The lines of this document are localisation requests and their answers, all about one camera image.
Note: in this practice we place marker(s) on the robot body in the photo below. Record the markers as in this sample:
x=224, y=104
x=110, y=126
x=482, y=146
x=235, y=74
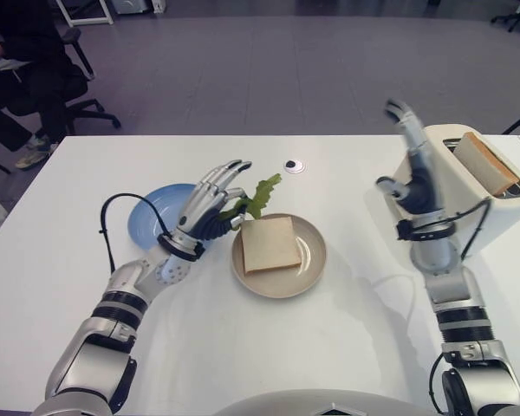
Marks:
x=329, y=403

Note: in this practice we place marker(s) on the beige plate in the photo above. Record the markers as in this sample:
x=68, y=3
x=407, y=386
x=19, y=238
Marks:
x=312, y=260

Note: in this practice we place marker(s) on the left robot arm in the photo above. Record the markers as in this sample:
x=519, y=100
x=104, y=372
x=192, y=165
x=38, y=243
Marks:
x=112, y=312

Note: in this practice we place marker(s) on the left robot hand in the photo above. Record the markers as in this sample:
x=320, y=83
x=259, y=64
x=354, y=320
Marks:
x=199, y=208

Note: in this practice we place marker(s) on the person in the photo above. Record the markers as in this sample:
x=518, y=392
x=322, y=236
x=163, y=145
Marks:
x=21, y=78

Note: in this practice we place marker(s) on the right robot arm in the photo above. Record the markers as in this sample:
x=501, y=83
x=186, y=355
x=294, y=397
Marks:
x=459, y=299

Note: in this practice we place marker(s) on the bread slice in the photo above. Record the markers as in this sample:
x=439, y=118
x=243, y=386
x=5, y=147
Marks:
x=485, y=162
x=271, y=245

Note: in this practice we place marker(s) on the black office chair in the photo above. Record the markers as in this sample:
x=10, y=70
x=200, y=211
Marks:
x=86, y=110
x=518, y=13

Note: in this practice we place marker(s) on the green lettuce leaf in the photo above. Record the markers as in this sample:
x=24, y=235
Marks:
x=263, y=194

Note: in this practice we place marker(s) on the blue plate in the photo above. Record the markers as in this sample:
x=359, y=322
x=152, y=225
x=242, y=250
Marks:
x=164, y=203

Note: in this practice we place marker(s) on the cream toaster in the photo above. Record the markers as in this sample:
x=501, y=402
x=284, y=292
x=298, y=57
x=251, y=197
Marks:
x=511, y=225

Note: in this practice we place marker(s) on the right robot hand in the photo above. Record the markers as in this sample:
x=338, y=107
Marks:
x=422, y=190

